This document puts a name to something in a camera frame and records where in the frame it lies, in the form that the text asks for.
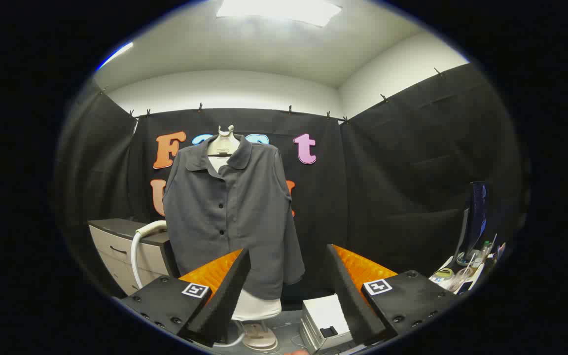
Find white mannequin hanger form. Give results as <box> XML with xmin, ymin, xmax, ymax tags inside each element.
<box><xmin>208</xmin><ymin>125</ymin><xmax>283</xmax><ymax>321</ymax></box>

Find black backdrop cloth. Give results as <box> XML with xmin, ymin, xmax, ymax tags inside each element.
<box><xmin>55</xmin><ymin>63</ymin><xmax>529</xmax><ymax>299</ymax></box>

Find beige drawer cabinet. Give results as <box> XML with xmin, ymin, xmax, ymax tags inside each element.
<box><xmin>88</xmin><ymin>218</ymin><xmax>179</xmax><ymax>296</ymax></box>

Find ceiling light strip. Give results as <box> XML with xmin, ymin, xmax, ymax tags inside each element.
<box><xmin>98</xmin><ymin>42</ymin><xmax>135</xmax><ymax>71</ymax></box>

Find dark computer monitor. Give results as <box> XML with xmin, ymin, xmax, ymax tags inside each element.
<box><xmin>454</xmin><ymin>181</ymin><xmax>488</xmax><ymax>262</ymax></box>

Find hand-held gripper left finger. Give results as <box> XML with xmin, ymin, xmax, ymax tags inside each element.
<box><xmin>119</xmin><ymin>248</ymin><xmax>251</xmax><ymax>347</ymax></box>

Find white box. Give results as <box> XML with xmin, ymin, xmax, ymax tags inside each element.
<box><xmin>300</xmin><ymin>294</ymin><xmax>355</xmax><ymax>354</ymax></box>

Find grey button-up shirt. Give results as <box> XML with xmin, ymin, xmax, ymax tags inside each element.
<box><xmin>162</xmin><ymin>134</ymin><xmax>306</xmax><ymax>300</ymax></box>

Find ceiling light panel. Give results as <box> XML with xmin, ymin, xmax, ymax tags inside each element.
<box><xmin>215</xmin><ymin>0</ymin><xmax>343</xmax><ymax>28</ymax></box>

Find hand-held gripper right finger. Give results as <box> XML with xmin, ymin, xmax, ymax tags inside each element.
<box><xmin>326</xmin><ymin>244</ymin><xmax>458</xmax><ymax>347</ymax></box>

